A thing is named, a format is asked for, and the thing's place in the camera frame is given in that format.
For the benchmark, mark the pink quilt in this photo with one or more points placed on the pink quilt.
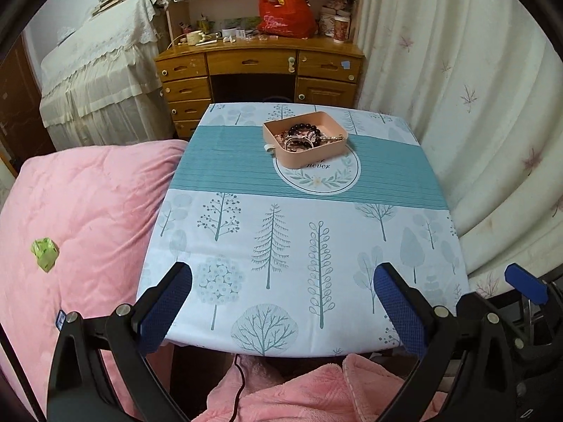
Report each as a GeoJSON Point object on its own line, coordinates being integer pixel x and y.
{"type": "Point", "coordinates": [99, 205]}

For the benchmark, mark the wooden desk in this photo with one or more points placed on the wooden desk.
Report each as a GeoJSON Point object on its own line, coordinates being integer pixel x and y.
{"type": "Point", "coordinates": [316, 71]}

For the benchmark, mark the pink fleece sleeve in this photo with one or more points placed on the pink fleece sleeve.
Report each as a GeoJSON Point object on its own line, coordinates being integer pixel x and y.
{"type": "Point", "coordinates": [252, 390]}

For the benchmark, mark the cream floral curtain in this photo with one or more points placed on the cream floral curtain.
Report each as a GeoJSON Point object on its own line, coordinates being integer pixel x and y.
{"type": "Point", "coordinates": [480, 85]}

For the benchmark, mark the patterned blue white tablecloth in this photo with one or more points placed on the patterned blue white tablecloth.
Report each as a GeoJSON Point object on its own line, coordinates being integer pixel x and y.
{"type": "Point", "coordinates": [283, 260]}

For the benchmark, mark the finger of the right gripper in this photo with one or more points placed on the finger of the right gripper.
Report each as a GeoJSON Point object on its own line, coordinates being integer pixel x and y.
{"type": "Point", "coordinates": [527, 284]}

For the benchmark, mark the pink jewelry tray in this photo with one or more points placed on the pink jewelry tray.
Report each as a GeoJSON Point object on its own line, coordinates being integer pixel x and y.
{"type": "Point", "coordinates": [296, 141]}

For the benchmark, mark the red plastic bag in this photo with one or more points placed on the red plastic bag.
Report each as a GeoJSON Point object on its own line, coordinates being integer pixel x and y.
{"type": "Point", "coordinates": [288, 18]}

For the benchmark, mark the white mug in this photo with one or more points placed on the white mug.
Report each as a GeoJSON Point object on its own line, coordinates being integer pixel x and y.
{"type": "Point", "coordinates": [194, 38]}

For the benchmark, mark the green paper scrap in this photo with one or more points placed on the green paper scrap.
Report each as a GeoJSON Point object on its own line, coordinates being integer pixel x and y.
{"type": "Point", "coordinates": [45, 252]}

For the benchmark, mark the white lace cover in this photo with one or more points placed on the white lace cover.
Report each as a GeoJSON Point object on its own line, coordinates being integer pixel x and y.
{"type": "Point", "coordinates": [101, 85]}

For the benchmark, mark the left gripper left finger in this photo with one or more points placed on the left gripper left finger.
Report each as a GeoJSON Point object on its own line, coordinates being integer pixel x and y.
{"type": "Point", "coordinates": [80, 388]}

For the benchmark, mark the brown wooden door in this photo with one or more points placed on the brown wooden door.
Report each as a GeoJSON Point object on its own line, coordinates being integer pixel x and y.
{"type": "Point", "coordinates": [22, 131]}

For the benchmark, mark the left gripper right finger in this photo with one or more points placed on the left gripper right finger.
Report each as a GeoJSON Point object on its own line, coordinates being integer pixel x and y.
{"type": "Point", "coordinates": [485, 387]}

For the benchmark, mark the red white cup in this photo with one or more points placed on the red white cup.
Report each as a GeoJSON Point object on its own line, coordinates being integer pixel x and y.
{"type": "Point", "coordinates": [341, 28]}

